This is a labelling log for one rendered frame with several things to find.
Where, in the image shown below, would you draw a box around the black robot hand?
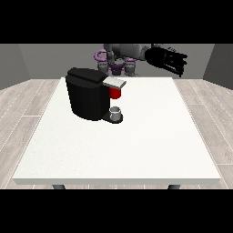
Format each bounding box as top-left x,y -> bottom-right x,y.
144,44 -> 188,77

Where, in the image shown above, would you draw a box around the pale grey machine lid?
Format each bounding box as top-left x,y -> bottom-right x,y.
102,76 -> 127,90

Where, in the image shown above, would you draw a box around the red pod holder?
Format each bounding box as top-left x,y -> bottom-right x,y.
107,86 -> 122,100

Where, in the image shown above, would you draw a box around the black coffee machine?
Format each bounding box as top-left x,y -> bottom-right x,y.
65,66 -> 125,125

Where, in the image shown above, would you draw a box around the grey robot trunk purple rings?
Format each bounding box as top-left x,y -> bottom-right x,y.
94,48 -> 141,77

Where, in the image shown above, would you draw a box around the small grey cup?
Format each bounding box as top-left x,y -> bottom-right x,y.
109,106 -> 122,120

